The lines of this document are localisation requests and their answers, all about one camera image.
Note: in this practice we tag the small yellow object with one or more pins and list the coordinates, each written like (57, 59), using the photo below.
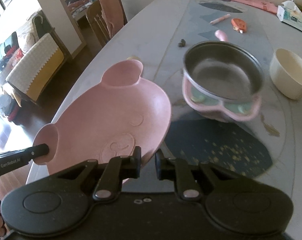
(133, 58)

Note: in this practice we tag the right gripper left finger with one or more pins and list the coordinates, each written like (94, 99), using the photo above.
(116, 171)

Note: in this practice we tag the sofa with white cover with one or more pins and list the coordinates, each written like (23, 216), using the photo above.
(39, 56)

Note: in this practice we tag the orange tape dispenser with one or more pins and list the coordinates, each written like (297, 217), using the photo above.
(239, 25)

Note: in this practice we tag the small dark pebble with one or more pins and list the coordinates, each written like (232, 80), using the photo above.
(182, 43)

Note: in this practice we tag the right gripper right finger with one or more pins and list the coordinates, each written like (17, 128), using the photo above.
(177, 171)

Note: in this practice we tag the pink towel on chair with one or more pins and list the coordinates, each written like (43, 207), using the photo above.
(113, 16)

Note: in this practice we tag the wooden chair with towel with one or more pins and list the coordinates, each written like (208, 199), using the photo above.
(97, 24)

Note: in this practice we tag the cream round bowl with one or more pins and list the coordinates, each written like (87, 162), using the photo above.
(285, 70)

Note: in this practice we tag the pink pen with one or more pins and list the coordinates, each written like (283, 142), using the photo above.
(220, 19)

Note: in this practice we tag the tissue box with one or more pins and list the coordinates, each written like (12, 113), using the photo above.
(290, 14)

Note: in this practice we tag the pink bear-shaped plate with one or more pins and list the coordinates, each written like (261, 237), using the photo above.
(109, 120)

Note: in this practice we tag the pink steel-lined bowl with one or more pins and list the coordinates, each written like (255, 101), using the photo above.
(222, 81)

